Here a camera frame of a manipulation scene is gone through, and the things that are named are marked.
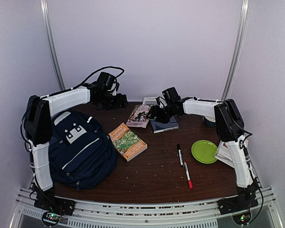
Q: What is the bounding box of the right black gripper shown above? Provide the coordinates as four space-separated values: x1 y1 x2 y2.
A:
146 104 177 124

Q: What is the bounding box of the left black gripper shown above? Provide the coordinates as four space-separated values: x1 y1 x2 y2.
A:
96 91 128 111

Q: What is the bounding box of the white blue striped booklet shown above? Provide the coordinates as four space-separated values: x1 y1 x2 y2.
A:
142 97 157 105

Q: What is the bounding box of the pink Taming Shrew book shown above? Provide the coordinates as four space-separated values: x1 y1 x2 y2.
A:
126 104 151 128

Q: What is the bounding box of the navy blue backpack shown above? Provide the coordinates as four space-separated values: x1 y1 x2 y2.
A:
48 111 117 190

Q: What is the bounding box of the white coffee cover notebook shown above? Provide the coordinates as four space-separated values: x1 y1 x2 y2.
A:
214 141 234 168

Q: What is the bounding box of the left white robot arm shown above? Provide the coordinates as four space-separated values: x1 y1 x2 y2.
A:
24 85 128 192

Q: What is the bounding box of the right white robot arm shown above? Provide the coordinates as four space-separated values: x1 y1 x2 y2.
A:
147 97 255 189

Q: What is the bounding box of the dark blue hardcover notebook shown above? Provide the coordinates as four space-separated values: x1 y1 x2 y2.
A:
149 117 179 133

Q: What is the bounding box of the black marker pen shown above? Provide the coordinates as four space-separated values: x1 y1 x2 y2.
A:
177 143 184 167

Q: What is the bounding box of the white teal bowl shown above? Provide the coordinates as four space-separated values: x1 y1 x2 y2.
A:
203 116 216 127

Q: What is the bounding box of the orange treehouse paperback book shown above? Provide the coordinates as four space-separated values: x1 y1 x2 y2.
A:
109 123 148 162

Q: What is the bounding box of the green plate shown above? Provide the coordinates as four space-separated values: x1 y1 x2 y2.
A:
191 140 218 164

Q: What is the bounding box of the red marker pen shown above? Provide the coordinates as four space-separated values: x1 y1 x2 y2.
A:
184 162 193 189

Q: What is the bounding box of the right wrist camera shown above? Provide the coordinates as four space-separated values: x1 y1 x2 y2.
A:
162 87 181 104

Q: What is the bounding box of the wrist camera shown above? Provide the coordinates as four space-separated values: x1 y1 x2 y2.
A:
162 87 181 104
96 72 119 92

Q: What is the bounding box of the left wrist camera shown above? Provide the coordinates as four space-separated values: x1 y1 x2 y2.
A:
96 72 119 92

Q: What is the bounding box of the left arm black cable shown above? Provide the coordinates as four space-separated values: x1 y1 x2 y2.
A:
68 66 125 92

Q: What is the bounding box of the aluminium front rail frame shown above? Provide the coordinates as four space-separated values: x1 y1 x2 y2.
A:
10 186 285 228

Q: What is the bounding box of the left aluminium corner post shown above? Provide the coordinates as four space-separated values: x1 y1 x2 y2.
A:
40 0 65 90

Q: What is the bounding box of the aluminium corner post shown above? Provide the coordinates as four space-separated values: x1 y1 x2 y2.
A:
222 0 250 100
40 0 65 90

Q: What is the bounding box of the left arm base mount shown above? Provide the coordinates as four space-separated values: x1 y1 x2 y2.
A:
34 190 76 228

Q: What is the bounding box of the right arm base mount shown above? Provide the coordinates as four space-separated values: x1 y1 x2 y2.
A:
217 187 263 227

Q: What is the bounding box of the right aluminium corner post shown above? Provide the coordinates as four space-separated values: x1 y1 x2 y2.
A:
222 0 250 100

